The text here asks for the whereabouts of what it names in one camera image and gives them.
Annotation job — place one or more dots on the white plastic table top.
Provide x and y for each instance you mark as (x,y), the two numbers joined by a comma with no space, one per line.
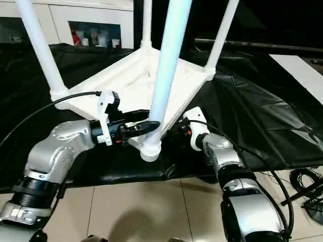
(121,75)

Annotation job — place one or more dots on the white plastic table leg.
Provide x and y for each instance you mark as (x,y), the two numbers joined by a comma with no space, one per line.
(222,32)
(166,63)
(147,20)
(38,37)

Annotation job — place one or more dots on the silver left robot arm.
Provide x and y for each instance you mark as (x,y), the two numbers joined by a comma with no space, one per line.
(58,146)

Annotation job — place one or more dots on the black work mat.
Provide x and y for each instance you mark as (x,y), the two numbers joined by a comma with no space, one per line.
(252,113)

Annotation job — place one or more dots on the red white bottle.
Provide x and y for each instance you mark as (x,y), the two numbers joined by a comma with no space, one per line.
(75,37)

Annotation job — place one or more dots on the white glass door cabinet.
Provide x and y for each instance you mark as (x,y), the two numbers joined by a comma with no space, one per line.
(50,15)

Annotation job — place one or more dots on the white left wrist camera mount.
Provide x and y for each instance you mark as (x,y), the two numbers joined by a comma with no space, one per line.
(104,106)

